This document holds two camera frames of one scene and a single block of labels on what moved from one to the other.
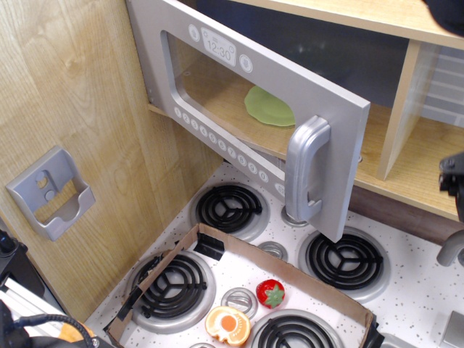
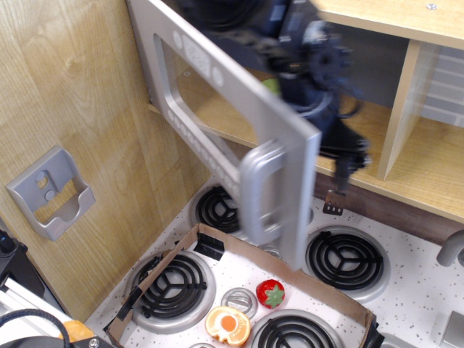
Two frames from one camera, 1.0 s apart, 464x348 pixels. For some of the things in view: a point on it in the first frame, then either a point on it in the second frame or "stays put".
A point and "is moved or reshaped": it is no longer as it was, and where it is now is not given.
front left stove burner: x=177 y=294 stays put
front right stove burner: x=297 y=328 stays put
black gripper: x=452 y=178 -> x=320 y=100
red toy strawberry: x=270 y=293 stays put
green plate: x=268 y=107 -> x=272 y=84
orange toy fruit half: x=228 y=324 stays put
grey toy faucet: x=453 y=244 stays put
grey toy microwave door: x=283 y=123 is moved or reshaped
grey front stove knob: x=241 y=299 stays put
